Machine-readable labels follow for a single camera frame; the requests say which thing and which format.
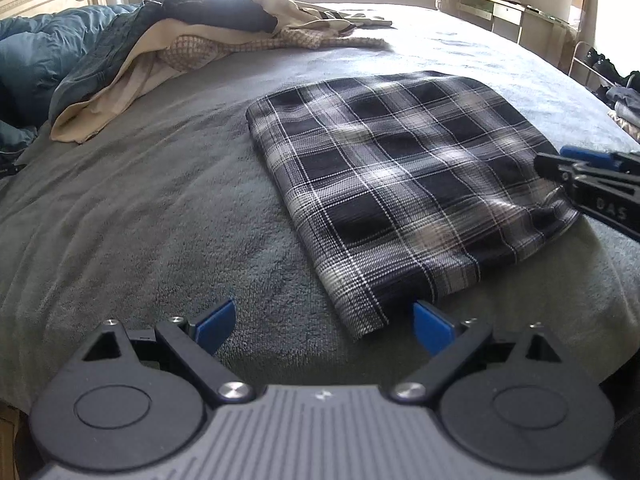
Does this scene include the grey bed blanket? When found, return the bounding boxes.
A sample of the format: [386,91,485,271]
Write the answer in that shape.
[0,0,640,411]

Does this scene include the black shoe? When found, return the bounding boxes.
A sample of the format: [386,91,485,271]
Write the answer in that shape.
[607,67,640,91]
[585,47,617,73]

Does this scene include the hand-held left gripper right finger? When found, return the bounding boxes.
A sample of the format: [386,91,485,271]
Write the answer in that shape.
[390,301,563,403]

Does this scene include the metal shoe rack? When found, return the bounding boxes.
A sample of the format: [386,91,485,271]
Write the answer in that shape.
[570,40,640,96]

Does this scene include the dark cloth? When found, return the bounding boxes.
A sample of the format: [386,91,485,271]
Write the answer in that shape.
[600,355,640,461]

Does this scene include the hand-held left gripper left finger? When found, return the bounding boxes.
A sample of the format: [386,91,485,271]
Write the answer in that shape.
[81,299,253,406]

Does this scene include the pale wooden desk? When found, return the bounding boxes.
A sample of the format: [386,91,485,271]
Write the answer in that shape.
[457,0,576,68]

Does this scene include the teal quilt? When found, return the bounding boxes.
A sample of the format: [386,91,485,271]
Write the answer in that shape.
[0,0,171,148]

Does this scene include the black white plaid pants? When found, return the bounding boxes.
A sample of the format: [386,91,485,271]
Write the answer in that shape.
[246,71,581,343]

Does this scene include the black garment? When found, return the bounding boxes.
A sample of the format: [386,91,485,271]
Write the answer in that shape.
[160,0,278,36]

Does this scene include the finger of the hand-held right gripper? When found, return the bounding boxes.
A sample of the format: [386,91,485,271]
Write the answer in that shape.
[534,154,640,183]
[560,146,640,171]

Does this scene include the beige coat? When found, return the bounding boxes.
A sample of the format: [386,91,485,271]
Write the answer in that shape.
[50,0,396,145]

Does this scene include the checked beige garment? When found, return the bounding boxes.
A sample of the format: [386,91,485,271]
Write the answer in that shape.
[157,27,388,72]

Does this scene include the folded blue jeans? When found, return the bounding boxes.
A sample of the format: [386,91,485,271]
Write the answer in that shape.
[605,85,640,126]

